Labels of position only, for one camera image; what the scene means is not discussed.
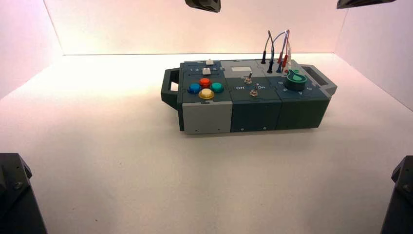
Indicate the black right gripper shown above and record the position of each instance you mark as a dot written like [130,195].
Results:
[358,2]

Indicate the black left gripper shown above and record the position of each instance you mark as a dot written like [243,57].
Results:
[203,5]

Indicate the white slider knob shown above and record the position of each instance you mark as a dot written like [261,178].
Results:
[206,71]
[210,62]

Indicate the small grey display screen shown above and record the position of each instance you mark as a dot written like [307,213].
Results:
[241,69]

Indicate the red round push button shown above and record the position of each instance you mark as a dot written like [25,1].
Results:
[205,82]

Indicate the teal round push button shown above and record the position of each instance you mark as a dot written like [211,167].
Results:
[217,87]

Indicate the blue round push button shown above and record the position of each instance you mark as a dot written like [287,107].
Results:
[194,88]

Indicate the yellow round push button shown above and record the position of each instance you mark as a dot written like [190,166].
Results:
[206,94]

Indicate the green rotary knob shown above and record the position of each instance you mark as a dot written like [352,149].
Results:
[295,82]

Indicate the dark teal modular control box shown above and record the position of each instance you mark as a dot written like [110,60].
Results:
[255,111]

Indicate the metal toggle switch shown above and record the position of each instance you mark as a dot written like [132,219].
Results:
[254,92]
[248,79]

